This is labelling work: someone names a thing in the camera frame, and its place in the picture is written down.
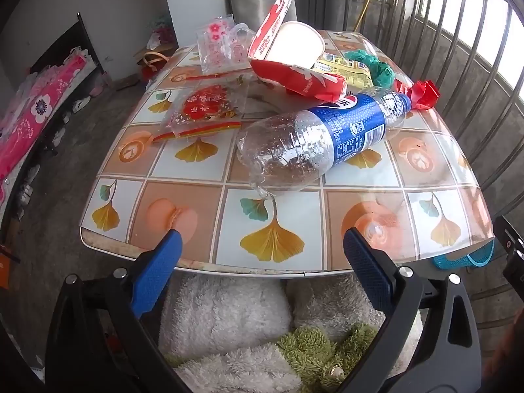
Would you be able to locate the black board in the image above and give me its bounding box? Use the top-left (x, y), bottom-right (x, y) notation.
top-left (29, 11), bottom-right (104, 75)

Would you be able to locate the metal railing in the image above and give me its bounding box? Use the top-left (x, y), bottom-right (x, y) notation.
top-left (366, 0), bottom-right (524, 328)

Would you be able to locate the woven straw bag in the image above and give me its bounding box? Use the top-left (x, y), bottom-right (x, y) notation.
top-left (136, 46), bottom-right (178, 79)

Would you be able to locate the yellow broom handle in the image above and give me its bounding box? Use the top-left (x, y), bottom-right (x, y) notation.
top-left (355, 0), bottom-right (378, 32)

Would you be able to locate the translucent red candy wrapper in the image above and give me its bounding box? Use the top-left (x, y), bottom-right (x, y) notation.
top-left (392, 79), bottom-right (441, 111)

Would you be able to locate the green plush toy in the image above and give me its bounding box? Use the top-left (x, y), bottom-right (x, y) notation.
top-left (277, 323), bottom-right (380, 390)

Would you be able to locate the leaf and coffee patterned tablecloth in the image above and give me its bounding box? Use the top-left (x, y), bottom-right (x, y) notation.
top-left (79, 28), bottom-right (499, 276)

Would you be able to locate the clear bag red gold print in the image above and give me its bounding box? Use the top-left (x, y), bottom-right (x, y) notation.
top-left (152, 83), bottom-right (247, 145)

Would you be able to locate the green plastic bag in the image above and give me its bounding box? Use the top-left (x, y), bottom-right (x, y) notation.
top-left (343, 49), bottom-right (396, 89)

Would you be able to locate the clear plastic bottle blue label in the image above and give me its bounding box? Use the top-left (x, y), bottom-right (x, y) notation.
top-left (236, 90), bottom-right (412, 209)

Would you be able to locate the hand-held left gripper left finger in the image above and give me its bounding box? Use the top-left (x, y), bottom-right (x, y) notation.
top-left (45, 228), bottom-right (193, 393)

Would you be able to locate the orange box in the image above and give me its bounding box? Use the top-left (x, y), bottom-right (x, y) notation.
top-left (0, 245), bottom-right (20, 292)

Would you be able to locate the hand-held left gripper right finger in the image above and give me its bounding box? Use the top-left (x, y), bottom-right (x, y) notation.
top-left (340, 226), bottom-right (484, 393)

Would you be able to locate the row of white shoes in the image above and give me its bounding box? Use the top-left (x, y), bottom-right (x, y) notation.
top-left (15, 97), bottom-right (90, 214)

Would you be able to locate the clear bag pink flower print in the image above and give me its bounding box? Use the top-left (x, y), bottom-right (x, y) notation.
top-left (196, 13), bottom-right (258, 77)

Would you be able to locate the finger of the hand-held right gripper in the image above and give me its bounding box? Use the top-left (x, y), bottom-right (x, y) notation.
top-left (494, 215), bottom-right (524, 259)

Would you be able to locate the large red snack wrapper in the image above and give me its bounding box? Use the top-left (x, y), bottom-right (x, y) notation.
top-left (250, 58), bottom-right (348, 103)

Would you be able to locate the blue plastic basket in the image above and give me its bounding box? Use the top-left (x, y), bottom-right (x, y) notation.
top-left (432, 238), bottom-right (497, 271)

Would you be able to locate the white paper noodle cup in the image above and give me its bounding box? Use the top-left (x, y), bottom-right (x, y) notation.
top-left (248, 0), bottom-right (326, 70)

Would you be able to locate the yellow snack packet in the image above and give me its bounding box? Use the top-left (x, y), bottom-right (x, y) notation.
top-left (314, 51), bottom-right (375, 89)

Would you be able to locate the pink floral blanket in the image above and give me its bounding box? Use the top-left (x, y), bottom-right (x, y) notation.
top-left (0, 54), bottom-right (90, 175)

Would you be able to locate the flower bouquet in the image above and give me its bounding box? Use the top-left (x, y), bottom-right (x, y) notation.
top-left (145, 15), bottom-right (178, 50)

